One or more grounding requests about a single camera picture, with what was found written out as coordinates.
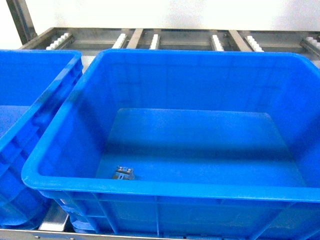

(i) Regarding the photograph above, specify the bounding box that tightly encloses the large blue plastic crate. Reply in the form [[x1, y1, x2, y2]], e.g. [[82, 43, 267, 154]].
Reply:
[[21, 49, 320, 240]]

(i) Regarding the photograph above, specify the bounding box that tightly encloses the steel roller rack shelf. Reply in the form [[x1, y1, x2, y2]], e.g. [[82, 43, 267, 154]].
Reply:
[[0, 0, 320, 240]]

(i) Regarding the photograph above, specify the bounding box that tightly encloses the yellow push button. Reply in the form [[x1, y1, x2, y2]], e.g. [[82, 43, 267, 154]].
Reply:
[[112, 166, 135, 180]]

